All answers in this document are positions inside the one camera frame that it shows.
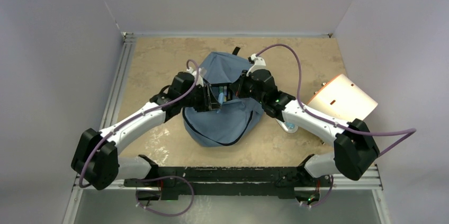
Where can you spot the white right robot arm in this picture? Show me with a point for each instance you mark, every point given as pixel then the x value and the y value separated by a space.
pixel 354 147

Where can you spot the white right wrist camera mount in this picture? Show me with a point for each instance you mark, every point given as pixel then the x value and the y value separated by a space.
pixel 257 64

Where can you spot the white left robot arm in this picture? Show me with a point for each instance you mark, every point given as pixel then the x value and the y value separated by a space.
pixel 97 158

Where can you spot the light blue capped highlighter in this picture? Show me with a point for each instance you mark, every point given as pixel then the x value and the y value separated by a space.
pixel 222 95

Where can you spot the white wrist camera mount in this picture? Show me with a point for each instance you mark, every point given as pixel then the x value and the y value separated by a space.
pixel 257 64
pixel 198 75

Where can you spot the blue fabric backpack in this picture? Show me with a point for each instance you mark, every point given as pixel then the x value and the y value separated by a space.
pixel 236 118

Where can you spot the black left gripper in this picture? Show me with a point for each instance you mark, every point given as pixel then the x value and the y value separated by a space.
pixel 208 99

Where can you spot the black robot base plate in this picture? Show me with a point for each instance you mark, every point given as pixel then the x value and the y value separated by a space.
pixel 282 182

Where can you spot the light blue scissors blister pack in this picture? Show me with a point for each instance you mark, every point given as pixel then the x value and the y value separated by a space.
pixel 287 127

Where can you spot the white orange-edged ring binder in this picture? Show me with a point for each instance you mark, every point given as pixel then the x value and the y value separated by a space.
pixel 343 99

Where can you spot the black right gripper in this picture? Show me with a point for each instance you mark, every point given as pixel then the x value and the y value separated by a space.
pixel 237 87

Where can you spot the aluminium frame rails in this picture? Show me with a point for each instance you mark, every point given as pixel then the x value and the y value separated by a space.
pixel 147 63

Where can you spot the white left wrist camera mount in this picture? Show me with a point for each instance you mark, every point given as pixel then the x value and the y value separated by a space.
pixel 198 75

